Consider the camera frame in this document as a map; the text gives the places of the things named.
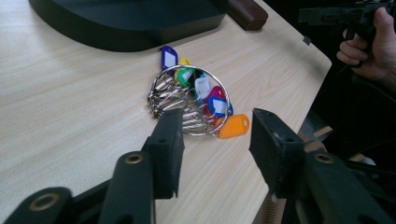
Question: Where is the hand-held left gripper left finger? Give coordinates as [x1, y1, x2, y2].
[141, 107, 185, 200]

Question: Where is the metal key ring with coloured tags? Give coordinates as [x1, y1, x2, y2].
[147, 45, 251, 140]

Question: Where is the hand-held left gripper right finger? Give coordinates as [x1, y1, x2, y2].
[248, 107, 306, 200]

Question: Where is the black tray stand with hooks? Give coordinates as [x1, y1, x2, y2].
[28, 0, 231, 53]

